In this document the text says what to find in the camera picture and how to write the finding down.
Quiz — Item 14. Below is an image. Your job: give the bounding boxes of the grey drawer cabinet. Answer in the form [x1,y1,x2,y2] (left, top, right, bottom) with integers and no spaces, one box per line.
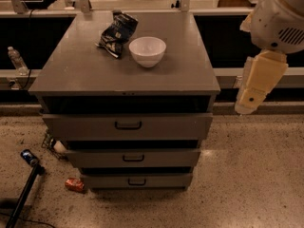
[28,10,221,191]

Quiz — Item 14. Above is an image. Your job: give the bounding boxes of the grey drawer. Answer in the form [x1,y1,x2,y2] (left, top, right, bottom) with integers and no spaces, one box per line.
[66,149,200,168]
[43,113,213,141]
[80,173,193,189]

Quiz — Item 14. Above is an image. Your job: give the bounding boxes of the grey top drawer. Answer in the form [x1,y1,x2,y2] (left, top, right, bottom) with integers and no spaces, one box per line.
[43,113,213,141]

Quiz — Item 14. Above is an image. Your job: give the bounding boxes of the blue soda can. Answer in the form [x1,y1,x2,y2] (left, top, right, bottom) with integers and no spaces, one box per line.
[20,149,39,166]

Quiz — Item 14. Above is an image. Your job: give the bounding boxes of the grey middle drawer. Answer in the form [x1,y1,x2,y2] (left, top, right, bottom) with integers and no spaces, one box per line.
[66,149,200,168]

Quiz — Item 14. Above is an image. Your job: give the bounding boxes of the orange soda can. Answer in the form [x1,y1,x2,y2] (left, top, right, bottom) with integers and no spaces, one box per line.
[65,178,85,193]

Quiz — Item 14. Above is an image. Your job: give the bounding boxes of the crumpled dark chip bag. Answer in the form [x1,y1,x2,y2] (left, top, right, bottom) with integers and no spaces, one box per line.
[96,10,138,59]

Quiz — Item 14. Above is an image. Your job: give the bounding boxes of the wire basket with white object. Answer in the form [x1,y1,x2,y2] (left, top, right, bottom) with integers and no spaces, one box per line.
[41,130,67,160]

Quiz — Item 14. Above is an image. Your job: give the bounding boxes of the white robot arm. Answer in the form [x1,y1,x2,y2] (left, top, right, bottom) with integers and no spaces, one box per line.
[235,0,304,115]

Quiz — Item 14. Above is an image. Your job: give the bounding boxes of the white ceramic bowl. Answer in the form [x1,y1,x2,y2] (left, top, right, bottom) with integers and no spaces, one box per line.
[129,37,166,67]

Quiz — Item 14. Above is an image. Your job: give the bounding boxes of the grey bottom drawer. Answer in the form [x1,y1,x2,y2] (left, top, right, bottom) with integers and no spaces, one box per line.
[80,173,193,189]

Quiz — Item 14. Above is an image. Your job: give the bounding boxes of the clear plastic water bottle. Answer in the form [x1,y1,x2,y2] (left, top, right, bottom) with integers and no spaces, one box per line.
[8,47,29,76]

